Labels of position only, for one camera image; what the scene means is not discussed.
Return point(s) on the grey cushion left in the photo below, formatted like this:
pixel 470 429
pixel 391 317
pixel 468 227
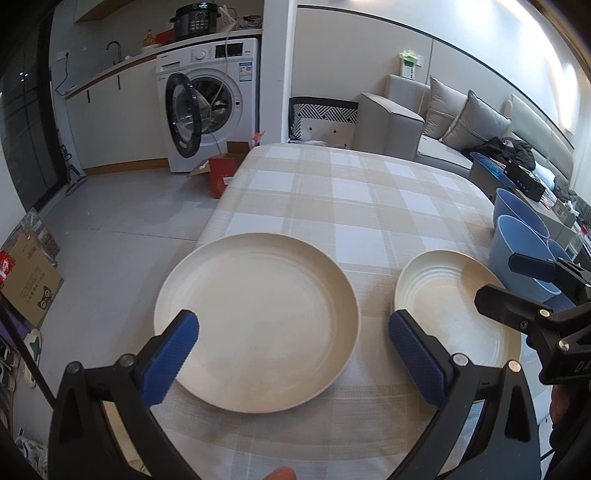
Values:
pixel 445 104

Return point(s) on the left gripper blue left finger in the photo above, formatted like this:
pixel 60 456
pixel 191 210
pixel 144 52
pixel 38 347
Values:
pixel 161 359

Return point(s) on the black patterned chair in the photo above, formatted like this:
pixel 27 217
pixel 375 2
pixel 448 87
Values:
pixel 322 121

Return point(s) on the blue bowl back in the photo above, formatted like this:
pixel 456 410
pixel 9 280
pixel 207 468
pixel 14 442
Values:
pixel 507 203

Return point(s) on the black clothes pile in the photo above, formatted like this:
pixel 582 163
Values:
pixel 507 149

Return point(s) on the grey cushion right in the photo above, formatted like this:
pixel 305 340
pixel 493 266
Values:
pixel 476 124

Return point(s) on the white washing machine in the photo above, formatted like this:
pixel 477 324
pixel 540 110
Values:
pixel 209 98

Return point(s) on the person's right hand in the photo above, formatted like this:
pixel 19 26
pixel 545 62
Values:
pixel 570 411

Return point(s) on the black kitchen faucet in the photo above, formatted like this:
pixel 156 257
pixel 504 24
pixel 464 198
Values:
pixel 114 50

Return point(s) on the person's left hand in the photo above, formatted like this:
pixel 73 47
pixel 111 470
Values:
pixel 282 473

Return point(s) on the large beige plate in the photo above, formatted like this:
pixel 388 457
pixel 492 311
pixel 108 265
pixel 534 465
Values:
pixel 277 318

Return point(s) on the black pressure cooker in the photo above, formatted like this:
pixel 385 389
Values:
pixel 194 20

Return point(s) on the grey side cabinet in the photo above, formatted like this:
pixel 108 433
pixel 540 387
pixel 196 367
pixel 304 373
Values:
pixel 488 177

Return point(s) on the checked beige tablecloth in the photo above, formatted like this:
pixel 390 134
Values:
pixel 372 215

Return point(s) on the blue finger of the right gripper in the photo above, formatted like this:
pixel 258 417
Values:
pixel 531 274
pixel 514 311

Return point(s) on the grey sofa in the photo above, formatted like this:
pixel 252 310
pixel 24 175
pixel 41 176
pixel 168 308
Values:
pixel 392 125

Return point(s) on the grey cushion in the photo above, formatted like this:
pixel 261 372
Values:
pixel 445 104
pixel 476 124

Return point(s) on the cardboard box on floor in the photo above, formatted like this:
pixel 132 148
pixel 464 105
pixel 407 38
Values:
pixel 30 280

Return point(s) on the black rectangular box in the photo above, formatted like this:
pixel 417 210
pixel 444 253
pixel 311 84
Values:
pixel 525 181

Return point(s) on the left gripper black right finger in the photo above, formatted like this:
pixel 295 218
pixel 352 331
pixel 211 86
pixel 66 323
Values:
pixel 425 358

